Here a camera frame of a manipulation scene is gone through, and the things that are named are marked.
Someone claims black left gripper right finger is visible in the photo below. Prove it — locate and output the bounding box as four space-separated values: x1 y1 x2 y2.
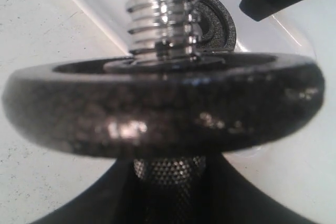
202 153 336 224

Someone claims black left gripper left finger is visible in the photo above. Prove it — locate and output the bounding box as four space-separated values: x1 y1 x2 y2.
34 159 133 223

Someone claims black weight plate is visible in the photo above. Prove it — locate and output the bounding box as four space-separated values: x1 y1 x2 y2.
3 53 325 158
195 0 236 51

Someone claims chrome threaded dumbbell bar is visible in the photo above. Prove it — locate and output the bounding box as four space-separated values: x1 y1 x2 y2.
127 0 206 223

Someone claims white rectangular plastic tray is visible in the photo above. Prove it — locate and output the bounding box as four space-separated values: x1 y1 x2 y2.
49 0 336 156

